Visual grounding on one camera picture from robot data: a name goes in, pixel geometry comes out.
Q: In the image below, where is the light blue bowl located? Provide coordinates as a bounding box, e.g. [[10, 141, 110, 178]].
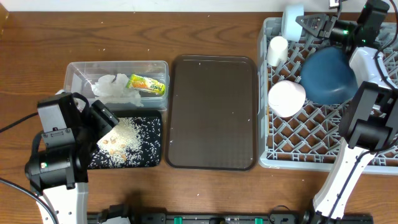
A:
[[281, 4, 304, 42]]

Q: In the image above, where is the white napkin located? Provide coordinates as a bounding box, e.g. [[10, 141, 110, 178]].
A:
[[91, 73, 144, 107]]

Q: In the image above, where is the rice food waste pile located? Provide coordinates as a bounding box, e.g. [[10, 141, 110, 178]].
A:
[[93, 116, 161, 167]]

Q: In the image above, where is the dark blue plate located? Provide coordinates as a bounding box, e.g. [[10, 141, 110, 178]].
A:
[[300, 47, 358, 105]]

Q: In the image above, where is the green orange snack wrapper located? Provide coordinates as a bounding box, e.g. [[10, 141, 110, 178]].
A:
[[126, 74, 165, 95]]

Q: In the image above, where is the cream cup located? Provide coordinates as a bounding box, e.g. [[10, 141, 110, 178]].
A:
[[267, 36, 288, 67]]

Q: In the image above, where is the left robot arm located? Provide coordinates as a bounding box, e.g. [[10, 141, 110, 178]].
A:
[[25, 92, 119, 223]]

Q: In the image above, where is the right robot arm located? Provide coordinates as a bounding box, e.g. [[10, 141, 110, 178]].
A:
[[296, 0, 397, 223]]

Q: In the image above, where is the grey dishwasher rack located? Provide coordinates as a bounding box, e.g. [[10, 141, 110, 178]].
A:
[[257, 17, 398, 175]]

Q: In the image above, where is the black rectangular bin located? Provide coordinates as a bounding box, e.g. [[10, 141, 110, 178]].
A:
[[90, 110, 163, 170]]

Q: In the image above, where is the clear plastic bin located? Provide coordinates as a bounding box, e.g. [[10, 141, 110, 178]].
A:
[[63, 60, 169, 111]]

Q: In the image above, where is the brown plastic tray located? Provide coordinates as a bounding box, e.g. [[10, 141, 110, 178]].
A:
[[165, 55, 258, 171]]

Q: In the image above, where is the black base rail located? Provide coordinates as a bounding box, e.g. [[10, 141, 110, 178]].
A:
[[87, 205, 374, 224]]

